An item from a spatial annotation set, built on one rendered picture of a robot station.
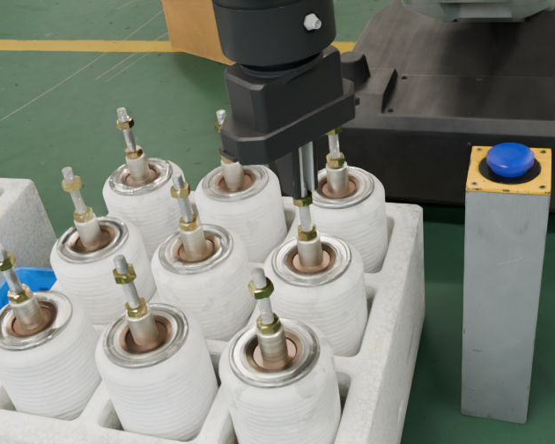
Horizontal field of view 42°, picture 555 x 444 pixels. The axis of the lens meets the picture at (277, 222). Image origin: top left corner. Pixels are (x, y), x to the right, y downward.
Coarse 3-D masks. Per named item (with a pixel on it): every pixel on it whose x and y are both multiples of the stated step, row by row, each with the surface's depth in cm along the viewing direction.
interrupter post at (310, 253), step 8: (304, 240) 65; (312, 240) 65; (320, 240) 66; (304, 248) 66; (312, 248) 66; (320, 248) 66; (304, 256) 66; (312, 256) 66; (320, 256) 67; (304, 264) 67; (312, 264) 67
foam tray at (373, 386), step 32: (192, 192) 93; (288, 224) 89; (416, 224) 81; (416, 256) 82; (384, 288) 74; (416, 288) 84; (384, 320) 70; (416, 320) 86; (384, 352) 67; (416, 352) 88; (0, 384) 71; (352, 384) 64; (384, 384) 66; (0, 416) 67; (32, 416) 67; (96, 416) 66; (224, 416) 64; (352, 416) 62; (384, 416) 67
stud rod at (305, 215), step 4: (304, 180) 63; (304, 184) 62; (304, 188) 62; (304, 192) 63; (304, 196) 63; (300, 208) 64; (304, 208) 64; (308, 208) 64; (300, 212) 64; (304, 212) 64; (308, 212) 64; (300, 216) 64; (304, 216) 64; (308, 216) 64; (300, 220) 65; (304, 220) 64; (308, 220) 65; (304, 224) 65; (308, 224) 65; (304, 228) 65; (308, 228) 65
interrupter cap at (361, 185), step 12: (348, 168) 79; (324, 180) 78; (348, 180) 78; (360, 180) 77; (372, 180) 76; (312, 192) 76; (324, 192) 76; (348, 192) 76; (360, 192) 75; (372, 192) 75; (324, 204) 74; (336, 204) 74; (348, 204) 73
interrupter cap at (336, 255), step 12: (288, 240) 70; (324, 240) 69; (336, 240) 69; (276, 252) 69; (288, 252) 69; (324, 252) 68; (336, 252) 68; (348, 252) 67; (276, 264) 68; (288, 264) 67; (300, 264) 68; (324, 264) 67; (336, 264) 66; (348, 264) 66; (276, 276) 67; (288, 276) 66; (300, 276) 66; (312, 276) 66; (324, 276) 65; (336, 276) 65
